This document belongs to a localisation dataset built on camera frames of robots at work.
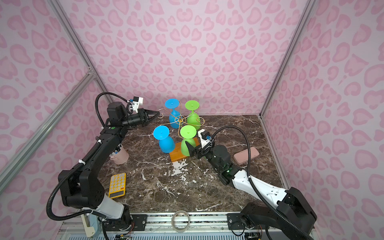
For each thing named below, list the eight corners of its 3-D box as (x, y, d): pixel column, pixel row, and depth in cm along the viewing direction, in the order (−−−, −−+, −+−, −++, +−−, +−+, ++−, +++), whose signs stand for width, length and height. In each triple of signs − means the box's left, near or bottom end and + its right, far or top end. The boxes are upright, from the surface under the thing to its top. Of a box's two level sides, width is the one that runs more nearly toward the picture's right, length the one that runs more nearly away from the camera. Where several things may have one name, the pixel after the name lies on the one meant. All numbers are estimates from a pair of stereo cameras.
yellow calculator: (109, 199, 82) (108, 198, 81) (111, 177, 91) (109, 175, 89) (125, 195, 84) (124, 193, 82) (125, 173, 92) (124, 172, 91)
